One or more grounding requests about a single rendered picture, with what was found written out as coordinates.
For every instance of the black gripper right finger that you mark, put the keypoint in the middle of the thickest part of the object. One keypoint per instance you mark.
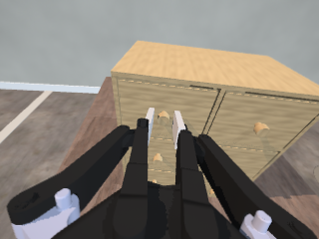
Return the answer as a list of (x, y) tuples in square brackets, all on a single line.
[(249, 210)]

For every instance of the light wooden chest of drawers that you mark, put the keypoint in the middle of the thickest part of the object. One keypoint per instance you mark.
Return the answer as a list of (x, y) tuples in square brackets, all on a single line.
[(215, 69)]

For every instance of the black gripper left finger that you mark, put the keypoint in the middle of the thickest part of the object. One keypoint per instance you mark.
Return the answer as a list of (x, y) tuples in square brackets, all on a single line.
[(46, 208)]

